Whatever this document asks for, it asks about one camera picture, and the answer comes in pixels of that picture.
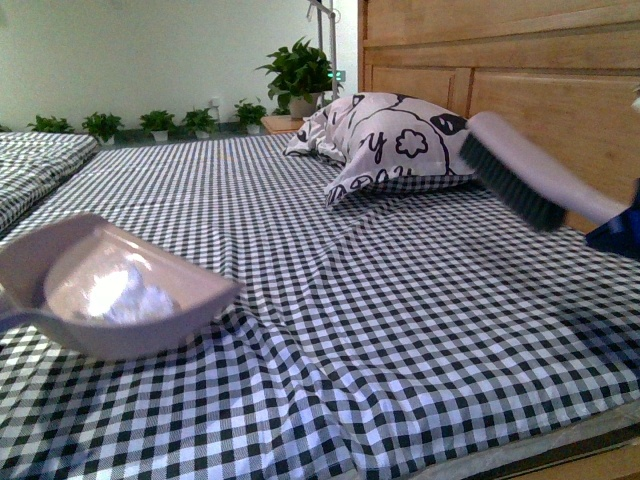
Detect white metal stand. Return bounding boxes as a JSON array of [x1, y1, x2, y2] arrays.
[[308, 0, 339, 101]]

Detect white pillow black doodle print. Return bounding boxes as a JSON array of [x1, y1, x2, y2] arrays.
[[284, 92, 475, 208]]

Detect beige hand brush black bristles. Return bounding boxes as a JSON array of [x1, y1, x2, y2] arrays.
[[460, 111, 627, 232]]

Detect folded checkered blanket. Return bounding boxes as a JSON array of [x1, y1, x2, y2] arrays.
[[1, 132, 98, 231]]

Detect far wooden nightstand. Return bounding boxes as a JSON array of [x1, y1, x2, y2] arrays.
[[261, 115, 304, 135]]

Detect small potted plant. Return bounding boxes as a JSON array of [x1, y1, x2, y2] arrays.
[[139, 110, 175, 143], [27, 115, 75, 134], [82, 112, 124, 145], [182, 107, 216, 140], [234, 98, 267, 135]]

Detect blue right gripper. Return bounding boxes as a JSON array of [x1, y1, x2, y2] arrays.
[[585, 182, 639, 258]]

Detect wooden headboard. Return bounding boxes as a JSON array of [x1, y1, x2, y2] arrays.
[[358, 1, 639, 210]]

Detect black white checkered bed sheet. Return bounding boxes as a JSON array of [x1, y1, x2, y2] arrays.
[[1, 136, 639, 479]]

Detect beige plastic dustpan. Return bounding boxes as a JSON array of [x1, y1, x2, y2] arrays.
[[1, 214, 242, 360]]

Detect white paper trash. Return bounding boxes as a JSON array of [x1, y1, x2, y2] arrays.
[[101, 267, 177, 324]]

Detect large potted green plant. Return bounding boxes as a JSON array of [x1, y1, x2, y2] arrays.
[[257, 38, 342, 120]]

